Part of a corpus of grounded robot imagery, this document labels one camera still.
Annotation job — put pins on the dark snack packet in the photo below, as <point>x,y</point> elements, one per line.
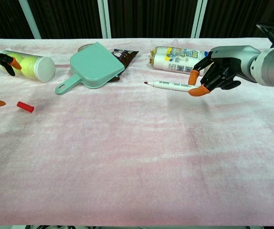
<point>127,57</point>

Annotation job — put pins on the teal plastic dustpan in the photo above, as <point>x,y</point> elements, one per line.
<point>94,66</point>

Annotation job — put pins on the pink fleece tablecloth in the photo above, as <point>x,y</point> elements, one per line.
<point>136,155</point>

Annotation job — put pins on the white marker pen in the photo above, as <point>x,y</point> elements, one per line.
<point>170,86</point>

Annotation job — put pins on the clear tennis ball tube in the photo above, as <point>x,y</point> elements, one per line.
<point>45,69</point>

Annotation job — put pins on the red marker cap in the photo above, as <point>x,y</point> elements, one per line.
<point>25,107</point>

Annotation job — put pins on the white trash bag roll pack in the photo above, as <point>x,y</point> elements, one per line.
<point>172,59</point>

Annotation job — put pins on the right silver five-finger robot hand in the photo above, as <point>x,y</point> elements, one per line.
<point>232,59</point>

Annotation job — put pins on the white double partition post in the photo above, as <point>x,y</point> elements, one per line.
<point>104,19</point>

